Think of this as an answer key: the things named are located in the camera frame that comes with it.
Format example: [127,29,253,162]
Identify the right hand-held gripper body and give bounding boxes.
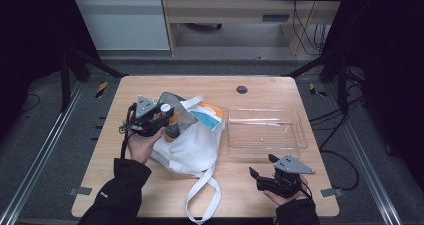
[255,153,317,199]

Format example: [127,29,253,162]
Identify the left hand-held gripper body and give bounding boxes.
[119,95,169,138]

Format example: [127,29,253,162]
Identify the orange bottle white cap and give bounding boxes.
[159,102,182,144]

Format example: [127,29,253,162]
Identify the clear plastic tray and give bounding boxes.
[226,107,309,160]

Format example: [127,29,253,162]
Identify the person's right hand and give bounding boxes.
[263,174,312,207]

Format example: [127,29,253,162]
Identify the person's left hand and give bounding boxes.
[127,127,166,166]

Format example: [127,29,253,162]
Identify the grey tape strip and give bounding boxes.
[320,187,344,198]
[67,186,93,197]

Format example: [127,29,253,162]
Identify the black metal stand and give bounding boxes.
[59,47,130,113]
[282,47,352,117]

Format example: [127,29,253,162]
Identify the black office chair base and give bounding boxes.
[182,22,224,32]

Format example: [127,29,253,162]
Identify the white cabinet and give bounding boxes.
[68,0,171,52]

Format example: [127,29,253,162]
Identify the light wooden desk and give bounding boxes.
[159,0,348,57]

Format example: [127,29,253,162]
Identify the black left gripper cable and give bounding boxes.
[118,102,138,160]

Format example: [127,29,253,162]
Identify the black floor cable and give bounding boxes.
[309,94,366,192]

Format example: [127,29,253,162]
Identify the metal floor rail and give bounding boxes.
[323,84,405,225]
[0,80,85,225]

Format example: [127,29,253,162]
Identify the black hanging desk cables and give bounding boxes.
[290,0,330,57]

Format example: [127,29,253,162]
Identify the dark drawer handle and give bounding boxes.
[261,13,291,23]

